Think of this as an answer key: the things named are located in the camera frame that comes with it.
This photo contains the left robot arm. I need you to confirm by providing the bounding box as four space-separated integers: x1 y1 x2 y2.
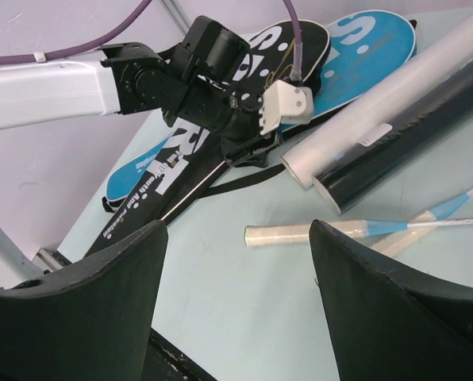
0 16 282 167

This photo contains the blue racket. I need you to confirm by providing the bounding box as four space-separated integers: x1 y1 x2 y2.
244 217 473 247
371 187 473 257

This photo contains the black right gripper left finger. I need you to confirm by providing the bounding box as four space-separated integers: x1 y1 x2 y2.
0 221 168 380

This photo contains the black racket cover bag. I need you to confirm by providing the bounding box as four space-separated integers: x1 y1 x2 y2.
83 21 332 261

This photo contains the white shuttlecock tube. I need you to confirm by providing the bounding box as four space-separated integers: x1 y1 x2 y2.
282 13 473 190

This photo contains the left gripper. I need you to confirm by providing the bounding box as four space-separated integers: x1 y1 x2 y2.
163 15 279 167

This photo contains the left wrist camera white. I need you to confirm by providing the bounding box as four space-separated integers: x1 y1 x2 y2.
259 80 314 136

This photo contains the left aluminium frame post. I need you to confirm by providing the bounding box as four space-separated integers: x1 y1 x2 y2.
0 228 44 289

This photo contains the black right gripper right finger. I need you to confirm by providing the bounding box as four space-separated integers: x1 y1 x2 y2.
310 220 473 380

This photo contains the black shuttlecock tube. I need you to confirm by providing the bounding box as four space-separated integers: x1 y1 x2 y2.
313 60 473 214

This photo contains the blue racket cover bag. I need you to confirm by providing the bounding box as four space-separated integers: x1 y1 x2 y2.
102 10 417 214

